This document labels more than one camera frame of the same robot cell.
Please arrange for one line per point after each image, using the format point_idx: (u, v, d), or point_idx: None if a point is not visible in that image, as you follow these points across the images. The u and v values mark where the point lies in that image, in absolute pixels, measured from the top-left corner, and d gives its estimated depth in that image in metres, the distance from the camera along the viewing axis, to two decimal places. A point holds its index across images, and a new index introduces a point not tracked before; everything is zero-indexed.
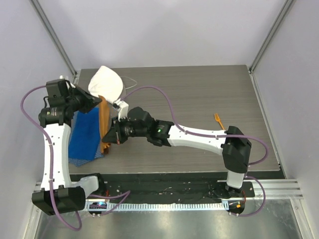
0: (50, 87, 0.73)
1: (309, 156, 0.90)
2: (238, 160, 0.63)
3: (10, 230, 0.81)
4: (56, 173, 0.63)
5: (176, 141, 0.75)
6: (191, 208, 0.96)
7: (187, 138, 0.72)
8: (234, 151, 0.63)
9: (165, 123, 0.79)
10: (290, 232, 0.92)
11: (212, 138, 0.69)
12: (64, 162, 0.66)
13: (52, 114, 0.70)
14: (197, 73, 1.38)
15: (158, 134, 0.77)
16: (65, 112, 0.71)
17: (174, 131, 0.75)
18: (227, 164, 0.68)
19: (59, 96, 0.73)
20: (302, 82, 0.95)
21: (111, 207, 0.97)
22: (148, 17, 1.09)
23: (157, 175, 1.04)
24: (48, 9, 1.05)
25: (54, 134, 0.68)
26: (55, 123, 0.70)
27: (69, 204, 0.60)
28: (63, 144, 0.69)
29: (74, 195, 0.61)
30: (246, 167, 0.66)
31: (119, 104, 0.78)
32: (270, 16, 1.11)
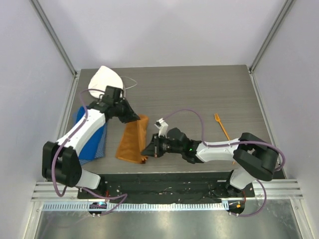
0: (109, 89, 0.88)
1: (310, 157, 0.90)
2: (253, 164, 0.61)
3: (10, 230, 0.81)
4: (74, 137, 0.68)
5: (204, 157, 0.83)
6: (191, 208, 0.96)
7: (208, 150, 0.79)
8: (247, 156, 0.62)
9: (196, 142, 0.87)
10: (289, 232, 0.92)
11: (227, 146, 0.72)
12: (84, 136, 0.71)
13: (99, 105, 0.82)
14: (197, 73, 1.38)
15: (190, 152, 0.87)
16: (108, 110, 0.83)
17: (200, 148, 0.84)
18: (248, 172, 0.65)
19: (110, 97, 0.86)
20: (302, 83, 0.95)
21: (111, 207, 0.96)
22: (148, 17, 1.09)
23: (157, 175, 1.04)
24: (48, 9, 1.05)
25: (91, 115, 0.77)
26: (97, 110, 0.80)
27: (65, 168, 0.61)
28: (93, 125, 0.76)
29: (74, 163, 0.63)
30: (268, 172, 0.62)
31: (161, 123, 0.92)
32: (270, 16, 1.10)
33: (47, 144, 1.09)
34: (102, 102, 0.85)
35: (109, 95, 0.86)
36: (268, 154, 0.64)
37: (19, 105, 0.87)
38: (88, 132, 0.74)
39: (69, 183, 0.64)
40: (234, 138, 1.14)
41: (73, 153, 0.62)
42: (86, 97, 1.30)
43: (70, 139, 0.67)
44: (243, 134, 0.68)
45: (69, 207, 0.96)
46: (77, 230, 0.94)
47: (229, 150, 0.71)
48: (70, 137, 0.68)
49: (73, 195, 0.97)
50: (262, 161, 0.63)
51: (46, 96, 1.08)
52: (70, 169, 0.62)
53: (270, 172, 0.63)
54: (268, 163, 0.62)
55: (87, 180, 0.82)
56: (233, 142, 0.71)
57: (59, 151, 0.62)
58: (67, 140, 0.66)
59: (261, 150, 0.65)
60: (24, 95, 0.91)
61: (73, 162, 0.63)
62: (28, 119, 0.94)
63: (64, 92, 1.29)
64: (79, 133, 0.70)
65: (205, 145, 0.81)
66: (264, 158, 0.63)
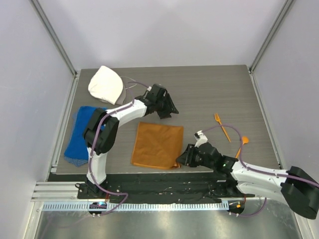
0: (155, 88, 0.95)
1: (309, 157, 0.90)
2: (298, 199, 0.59)
3: (10, 230, 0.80)
4: (120, 113, 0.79)
5: (238, 177, 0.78)
6: (191, 208, 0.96)
7: (247, 173, 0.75)
8: (294, 190, 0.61)
9: (231, 159, 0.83)
10: (289, 232, 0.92)
11: (272, 176, 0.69)
12: (125, 117, 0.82)
13: (145, 100, 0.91)
14: (197, 73, 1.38)
15: (223, 168, 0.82)
16: (150, 106, 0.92)
17: (237, 167, 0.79)
18: (292, 207, 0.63)
19: (155, 94, 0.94)
20: (302, 83, 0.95)
21: (111, 207, 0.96)
22: (148, 17, 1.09)
23: (157, 175, 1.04)
24: (48, 8, 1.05)
25: (137, 104, 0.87)
26: (142, 103, 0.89)
27: (105, 133, 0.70)
28: (135, 112, 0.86)
29: (113, 132, 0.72)
30: (314, 210, 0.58)
31: (200, 135, 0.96)
32: (270, 16, 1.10)
33: (47, 145, 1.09)
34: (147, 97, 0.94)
35: (154, 92, 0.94)
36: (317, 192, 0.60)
37: (18, 105, 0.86)
38: (130, 116, 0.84)
39: (102, 150, 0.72)
40: (234, 138, 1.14)
41: (115, 122, 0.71)
42: (86, 97, 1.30)
43: (116, 112, 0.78)
44: (293, 168, 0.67)
45: (69, 207, 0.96)
46: (77, 230, 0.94)
47: (275, 181, 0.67)
48: (117, 112, 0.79)
49: (73, 195, 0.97)
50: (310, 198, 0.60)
51: (46, 96, 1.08)
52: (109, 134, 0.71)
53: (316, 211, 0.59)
54: (314, 201, 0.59)
55: (97, 170, 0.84)
56: (280, 173, 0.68)
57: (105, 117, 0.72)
58: (114, 112, 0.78)
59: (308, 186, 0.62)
60: (24, 95, 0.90)
61: (112, 131, 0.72)
62: (28, 120, 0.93)
63: (64, 92, 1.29)
64: (125, 111, 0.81)
65: (245, 166, 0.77)
66: (310, 194, 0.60)
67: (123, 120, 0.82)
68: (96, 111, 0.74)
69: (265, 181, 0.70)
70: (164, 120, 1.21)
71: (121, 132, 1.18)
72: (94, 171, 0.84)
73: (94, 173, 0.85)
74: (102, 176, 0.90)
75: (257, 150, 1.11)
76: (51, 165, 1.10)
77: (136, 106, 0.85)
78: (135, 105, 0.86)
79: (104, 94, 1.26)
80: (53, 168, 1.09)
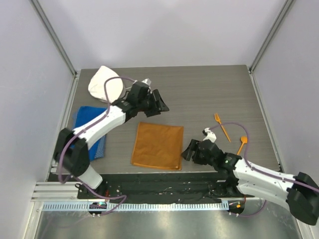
0: (134, 87, 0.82)
1: (309, 156, 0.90)
2: (303, 207, 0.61)
3: (10, 230, 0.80)
4: (90, 131, 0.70)
5: (239, 176, 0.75)
6: (191, 208, 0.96)
7: (253, 174, 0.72)
8: (300, 198, 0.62)
9: (234, 155, 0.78)
10: (289, 232, 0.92)
11: (278, 180, 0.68)
12: (98, 133, 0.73)
13: (123, 104, 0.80)
14: (197, 73, 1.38)
15: (225, 164, 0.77)
16: (131, 110, 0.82)
17: (240, 165, 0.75)
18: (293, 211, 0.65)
19: (136, 95, 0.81)
20: (302, 83, 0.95)
21: (111, 207, 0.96)
22: (148, 17, 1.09)
23: (157, 175, 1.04)
24: (48, 8, 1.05)
25: (113, 112, 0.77)
26: (119, 108, 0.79)
27: (73, 157, 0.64)
28: (111, 122, 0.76)
29: (82, 154, 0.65)
30: (315, 218, 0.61)
31: (207, 132, 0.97)
32: (270, 16, 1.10)
33: (47, 145, 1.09)
34: (126, 99, 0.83)
35: (135, 92, 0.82)
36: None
37: (18, 106, 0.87)
38: (106, 128, 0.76)
39: (74, 173, 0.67)
40: (234, 138, 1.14)
41: (83, 144, 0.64)
42: (86, 97, 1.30)
43: (85, 131, 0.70)
44: (300, 174, 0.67)
45: (69, 207, 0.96)
46: (77, 230, 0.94)
47: (281, 186, 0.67)
48: (86, 129, 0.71)
49: (73, 195, 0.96)
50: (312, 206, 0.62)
51: (46, 97, 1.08)
52: (78, 158, 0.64)
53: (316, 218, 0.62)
54: (317, 210, 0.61)
55: (88, 178, 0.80)
56: (286, 178, 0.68)
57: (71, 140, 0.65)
58: (82, 131, 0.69)
59: (312, 194, 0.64)
60: (24, 95, 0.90)
61: (81, 153, 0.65)
62: (28, 120, 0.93)
63: (64, 92, 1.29)
64: (96, 127, 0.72)
65: (249, 167, 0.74)
66: (314, 203, 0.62)
67: (98, 136, 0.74)
68: (63, 132, 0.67)
69: (271, 185, 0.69)
70: (164, 120, 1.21)
71: (121, 132, 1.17)
72: (86, 179, 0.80)
73: (85, 181, 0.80)
74: (96, 181, 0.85)
75: (257, 150, 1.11)
76: (51, 165, 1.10)
77: (111, 116, 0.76)
78: (111, 115, 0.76)
79: (104, 94, 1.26)
80: (53, 168, 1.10)
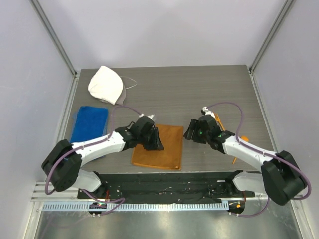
0: (140, 120, 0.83)
1: (309, 156, 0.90)
2: (275, 181, 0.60)
3: (10, 230, 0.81)
4: (88, 149, 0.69)
5: (228, 149, 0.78)
6: (191, 208, 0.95)
7: (239, 147, 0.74)
8: (274, 171, 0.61)
9: (227, 132, 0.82)
10: (289, 232, 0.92)
11: (259, 154, 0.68)
12: (95, 154, 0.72)
13: (125, 133, 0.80)
14: (197, 73, 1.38)
15: (217, 138, 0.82)
16: (130, 141, 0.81)
17: (231, 140, 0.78)
18: (265, 185, 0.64)
19: (140, 129, 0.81)
20: (302, 83, 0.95)
21: (111, 207, 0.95)
22: (148, 17, 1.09)
23: (157, 175, 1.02)
24: (48, 9, 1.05)
25: (114, 137, 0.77)
26: (120, 136, 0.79)
27: (63, 171, 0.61)
28: (110, 147, 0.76)
29: (74, 172, 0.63)
30: (285, 196, 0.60)
31: (205, 111, 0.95)
32: (270, 16, 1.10)
33: (47, 145, 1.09)
34: (130, 129, 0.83)
35: (139, 126, 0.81)
36: (296, 182, 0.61)
37: (18, 106, 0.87)
38: (102, 151, 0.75)
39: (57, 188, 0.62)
40: None
41: (78, 162, 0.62)
42: (86, 97, 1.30)
43: (83, 148, 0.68)
44: (283, 151, 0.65)
45: (69, 207, 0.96)
46: (77, 230, 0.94)
47: (260, 159, 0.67)
48: (85, 146, 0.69)
49: (73, 195, 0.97)
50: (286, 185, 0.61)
51: (46, 97, 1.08)
52: (67, 174, 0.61)
53: (287, 197, 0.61)
54: (289, 189, 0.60)
55: (83, 184, 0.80)
56: (268, 152, 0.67)
57: (68, 154, 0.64)
58: (80, 147, 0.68)
59: (290, 175, 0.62)
60: (24, 95, 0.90)
61: (73, 170, 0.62)
62: (28, 120, 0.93)
63: (64, 92, 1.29)
64: (94, 147, 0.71)
65: (238, 141, 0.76)
66: (289, 182, 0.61)
67: (93, 156, 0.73)
68: (62, 143, 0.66)
69: (251, 158, 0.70)
70: (164, 120, 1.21)
71: None
72: (80, 186, 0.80)
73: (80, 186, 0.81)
74: (93, 185, 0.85)
75: None
76: None
77: (111, 142, 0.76)
78: (111, 140, 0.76)
79: (104, 94, 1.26)
80: None
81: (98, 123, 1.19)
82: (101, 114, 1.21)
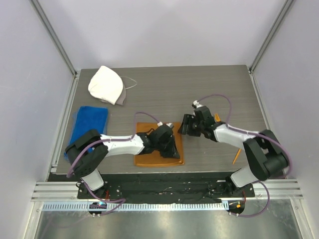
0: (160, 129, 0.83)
1: (309, 156, 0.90)
2: (257, 157, 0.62)
3: (10, 229, 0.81)
4: (112, 143, 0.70)
5: (218, 136, 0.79)
6: (191, 208, 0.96)
7: (227, 131, 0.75)
8: (255, 146, 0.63)
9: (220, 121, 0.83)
10: (289, 232, 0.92)
11: (243, 134, 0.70)
12: (116, 150, 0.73)
13: (144, 138, 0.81)
14: (196, 73, 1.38)
15: (210, 127, 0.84)
16: (147, 147, 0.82)
17: (221, 126, 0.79)
18: (249, 163, 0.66)
19: (159, 136, 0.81)
20: (302, 83, 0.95)
21: (111, 207, 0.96)
22: (148, 17, 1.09)
23: (157, 175, 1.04)
24: (48, 9, 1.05)
25: (136, 140, 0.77)
26: (141, 141, 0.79)
27: (89, 158, 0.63)
28: (131, 147, 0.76)
29: (97, 160, 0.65)
30: (267, 173, 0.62)
31: (196, 105, 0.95)
32: (270, 16, 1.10)
33: (47, 145, 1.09)
34: (149, 135, 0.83)
35: (158, 132, 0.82)
36: (278, 160, 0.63)
37: (18, 106, 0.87)
38: (123, 150, 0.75)
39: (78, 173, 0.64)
40: None
41: (104, 151, 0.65)
42: (86, 97, 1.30)
43: (110, 141, 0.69)
44: (265, 131, 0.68)
45: (69, 207, 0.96)
46: (77, 230, 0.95)
47: (243, 138, 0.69)
48: (111, 140, 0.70)
49: (73, 195, 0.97)
50: (268, 161, 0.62)
51: (46, 97, 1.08)
52: (92, 161, 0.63)
53: (270, 175, 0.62)
54: (272, 167, 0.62)
55: (89, 179, 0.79)
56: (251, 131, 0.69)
57: (95, 143, 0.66)
58: (108, 139, 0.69)
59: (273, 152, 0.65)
60: (24, 95, 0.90)
61: (97, 159, 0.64)
62: (28, 120, 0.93)
63: (64, 91, 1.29)
64: (119, 144, 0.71)
65: (227, 126, 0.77)
66: (272, 160, 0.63)
67: (113, 153, 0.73)
68: (90, 132, 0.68)
69: (237, 138, 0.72)
70: (164, 120, 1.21)
71: (120, 132, 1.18)
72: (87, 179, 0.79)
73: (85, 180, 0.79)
74: (95, 184, 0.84)
75: None
76: (51, 165, 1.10)
77: (133, 143, 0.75)
78: (133, 141, 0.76)
79: (104, 94, 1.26)
80: (53, 168, 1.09)
81: (98, 123, 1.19)
82: (101, 114, 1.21)
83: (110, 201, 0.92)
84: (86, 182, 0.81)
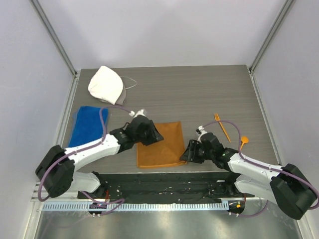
0: (134, 123, 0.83)
1: (309, 156, 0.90)
2: (287, 196, 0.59)
3: (10, 229, 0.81)
4: (81, 154, 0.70)
5: (234, 168, 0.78)
6: (191, 208, 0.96)
7: (244, 165, 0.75)
8: (284, 185, 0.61)
9: (231, 149, 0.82)
10: (289, 232, 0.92)
11: (266, 170, 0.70)
12: (88, 159, 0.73)
13: (121, 136, 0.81)
14: (197, 73, 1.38)
15: (222, 157, 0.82)
16: (126, 143, 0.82)
17: (235, 158, 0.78)
18: (279, 202, 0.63)
19: (134, 130, 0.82)
20: (302, 83, 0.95)
21: (111, 207, 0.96)
22: (148, 17, 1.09)
23: (157, 175, 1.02)
24: (48, 8, 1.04)
25: (108, 140, 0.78)
26: (116, 139, 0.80)
27: (56, 179, 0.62)
28: (103, 150, 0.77)
29: (64, 178, 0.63)
30: (300, 211, 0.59)
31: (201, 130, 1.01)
32: (270, 16, 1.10)
33: (47, 144, 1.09)
34: (125, 131, 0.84)
35: (133, 126, 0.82)
36: (308, 194, 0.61)
37: (18, 106, 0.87)
38: (97, 154, 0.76)
39: (51, 193, 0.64)
40: (234, 138, 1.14)
41: (70, 167, 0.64)
42: (86, 97, 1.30)
43: (76, 152, 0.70)
44: (289, 165, 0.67)
45: (69, 207, 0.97)
46: (77, 230, 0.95)
47: (267, 175, 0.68)
48: (78, 151, 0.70)
49: (73, 195, 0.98)
50: (298, 198, 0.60)
51: (46, 96, 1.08)
52: (58, 179, 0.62)
53: (302, 211, 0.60)
54: (303, 203, 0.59)
55: (82, 186, 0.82)
56: (273, 167, 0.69)
57: (59, 160, 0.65)
58: (73, 152, 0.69)
59: (300, 186, 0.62)
60: (24, 95, 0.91)
61: (65, 177, 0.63)
62: (28, 120, 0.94)
63: (64, 91, 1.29)
64: (87, 152, 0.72)
65: (242, 158, 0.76)
66: (300, 196, 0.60)
67: (87, 161, 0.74)
68: (53, 149, 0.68)
69: (258, 174, 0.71)
70: (164, 120, 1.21)
71: None
72: (79, 188, 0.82)
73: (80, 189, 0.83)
74: (92, 186, 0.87)
75: (258, 150, 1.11)
76: None
77: (105, 145, 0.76)
78: (105, 143, 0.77)
79: (104, 94, 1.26)
80: None
81: (98, 122, 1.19)
82: (101, 113, 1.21)
83: (110, 203, 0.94)
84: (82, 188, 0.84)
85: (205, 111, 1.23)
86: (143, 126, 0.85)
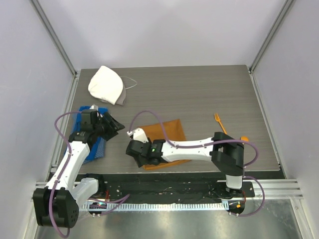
0: (83, 115, 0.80)
1: (310, 156, 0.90)
2: (229, 164, 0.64)
3: (10, 230, 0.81)
4: (64, 177, 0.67)
5: (169, 158, 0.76)
6: (191, 208, 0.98)
7: (178, 151, 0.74)
8: (223, 156, 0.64)
9: (157, 141, 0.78)
10: (289, 232, 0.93)
11: (200, 148, 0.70)
12: (73, 176, 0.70)
13: (80, 134, 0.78)
14: (197, 73, 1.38)
15: (152, 152, 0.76)
16: (90, 136, 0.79)
17: (167, 149, 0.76)
18: (224, 171, 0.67)
19: (89, 123, 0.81)
20: (302, 83, 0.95)
21: (111, 207, 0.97)
22: (148, 17, 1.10)
23: (157, 175, 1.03)
24: (48, 9, 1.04)
25: (75, 147, 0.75)
26: (79, 141, 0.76)
27: (64, 211, 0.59)
28: (80, 158, 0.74)
29: (69, 205, 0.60)
30: (240, 168, 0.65)
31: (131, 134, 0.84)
32: (270, 16, 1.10)
33: (47, 144, 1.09)
34: (81, 129, 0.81)
35: (86, 120, 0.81)
36: (239, 151, 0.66)
37: (18, 106, 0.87)
38: (78, 166, 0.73)
39: (70, 225, 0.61)
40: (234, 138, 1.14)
41: (67, 192, 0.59)
42: (86, 97, 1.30)
43: (59, 180, 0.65)
44: (216, 133, 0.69)
45: None
46: (77, 230, 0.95)
47: (206, 153, 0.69)
48: (59, 178, 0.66)
49: None
50: (235, 159, 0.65)
51: (46, 96, 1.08)
52: (66, 210, 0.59)
53: (242, 167, 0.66)
54: (239, 160, 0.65)
55: (85, 195, 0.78)
56: (206, 142, 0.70)
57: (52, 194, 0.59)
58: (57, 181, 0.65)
59: (231, 147, 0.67)
60: (24, 95, 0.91)
61: (69, 205, 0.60)
62: (28, 120, 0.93)
63: (64, 91, 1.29)
64: (67, 171, 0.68)
65: (174, 145, 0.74)
66: (236, 155, 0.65)
67: (74, 178, 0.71)
68: (35, 193, 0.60)
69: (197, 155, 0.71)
70: (163, 120, 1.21)
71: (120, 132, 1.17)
72: (85, 198, 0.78)
73: (86, 199, 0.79)
74: (93, 188, 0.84)
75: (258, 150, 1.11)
76: (51, 165, 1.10)
77: (77, 152, 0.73)
78: (75, 151, 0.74)
79: (104, 94, 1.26)
80: (53, 168, 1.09)
81: None
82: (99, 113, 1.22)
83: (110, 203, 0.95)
84: (87, 197, 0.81)
85: (205, 111, 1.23)
86: (94, 116, 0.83)
